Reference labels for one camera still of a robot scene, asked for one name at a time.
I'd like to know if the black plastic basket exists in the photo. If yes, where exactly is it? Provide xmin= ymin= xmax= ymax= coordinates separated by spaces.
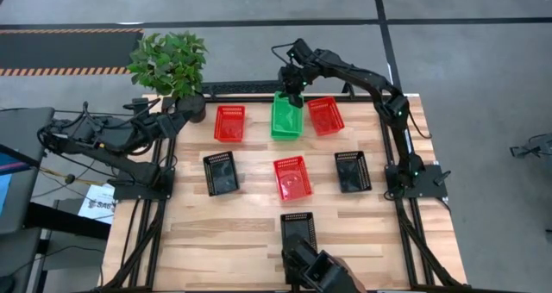
xmin=334 ymin=150 xmax=373 ymax=194
xmin=279 ymin=211 xmax=319 ymax=253
xmin=202 ymin=151 xmax=241 ymax=197

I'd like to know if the black aluminium table frame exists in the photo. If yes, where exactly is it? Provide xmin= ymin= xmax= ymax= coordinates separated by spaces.
xmin=101 ymin=93 xmax=471 ymax=293

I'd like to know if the black side desk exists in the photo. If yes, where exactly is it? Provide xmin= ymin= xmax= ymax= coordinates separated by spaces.
xmin=25 ymin=202 xmax=111 ymax=241

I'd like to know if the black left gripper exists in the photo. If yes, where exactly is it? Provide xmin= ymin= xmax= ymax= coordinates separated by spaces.
xmin=157 ymin=103 xmax=200 ymax=137

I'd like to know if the yellow cable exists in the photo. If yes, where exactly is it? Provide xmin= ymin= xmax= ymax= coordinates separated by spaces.
xmin=38 ymin=165 xmax=109 ymax=186

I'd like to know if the green leafy artificial plant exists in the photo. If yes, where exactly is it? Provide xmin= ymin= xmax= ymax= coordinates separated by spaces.
xmin=127 ymin=30 xmax=209 ymax=99

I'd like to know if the black plant pot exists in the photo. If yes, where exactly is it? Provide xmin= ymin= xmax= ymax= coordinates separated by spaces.
xmin=183 ymin=93 xmax=207 ymax=124

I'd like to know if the black hazard-striped floor mat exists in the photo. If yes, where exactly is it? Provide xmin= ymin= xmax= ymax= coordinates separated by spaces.
xmin=0 ymin=28 xmax=144 ymax=78

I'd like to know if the white printed paper sheet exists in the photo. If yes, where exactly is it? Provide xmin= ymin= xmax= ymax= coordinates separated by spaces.
xmin=77 ymin=183 xmax=117 ymax=225

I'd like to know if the black chair base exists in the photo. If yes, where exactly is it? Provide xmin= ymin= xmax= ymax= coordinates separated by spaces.
xmin=510 ymin=133 xmax=552 ymax=159

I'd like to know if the red plastic basket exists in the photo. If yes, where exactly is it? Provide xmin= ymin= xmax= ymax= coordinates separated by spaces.
xmin=306 ymin=96 xmax=346 ymax=137
xmin=273 ymin=155 xmax=314 ymax=202
xmin=213 ymin=104 xmax=247 ymax=143

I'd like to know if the person's forearm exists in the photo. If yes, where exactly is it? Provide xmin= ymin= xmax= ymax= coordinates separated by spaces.
xmin=334 ymin=256 xmax=367 ymax=293

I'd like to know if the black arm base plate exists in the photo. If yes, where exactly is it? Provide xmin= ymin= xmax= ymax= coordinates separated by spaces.
xmin=112 ymin=167 xmax=176 ymax=202
xmin=386 ymin=163 xmax=449 ymax=199

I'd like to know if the black boxy device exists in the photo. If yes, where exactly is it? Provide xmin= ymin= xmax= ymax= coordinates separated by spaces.
xmin=280 ymin=234 xmax=353 ymax=293

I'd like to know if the grey monitor with blue screen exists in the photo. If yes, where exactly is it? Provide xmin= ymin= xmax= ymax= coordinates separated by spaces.
xmin=0 ymin=107 xmax=56 ymax=236

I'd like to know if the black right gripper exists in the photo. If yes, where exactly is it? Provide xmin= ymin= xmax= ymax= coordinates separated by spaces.
xmin=278 ymin=64 xmax=310 ymax=109

